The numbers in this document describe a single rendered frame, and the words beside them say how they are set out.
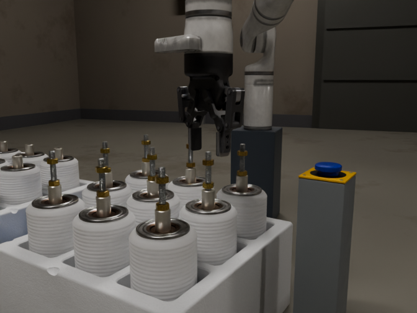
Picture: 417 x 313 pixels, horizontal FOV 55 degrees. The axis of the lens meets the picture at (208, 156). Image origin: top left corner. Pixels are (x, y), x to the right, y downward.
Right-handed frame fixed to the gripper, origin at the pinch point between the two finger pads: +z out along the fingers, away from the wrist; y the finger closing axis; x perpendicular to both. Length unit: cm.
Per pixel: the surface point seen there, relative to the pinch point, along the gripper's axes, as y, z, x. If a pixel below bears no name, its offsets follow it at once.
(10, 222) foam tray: 42, 20, 21
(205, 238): -3.3, 14.0, 3.4
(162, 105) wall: 317, 18, -199
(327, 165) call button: -14.7, 2.5, -11.3
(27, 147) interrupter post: 66, 8, 10
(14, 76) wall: 362, -13, -64
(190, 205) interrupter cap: 1.8, 10.1, 2.3
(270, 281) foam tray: -4.7, 25.3, -10.5
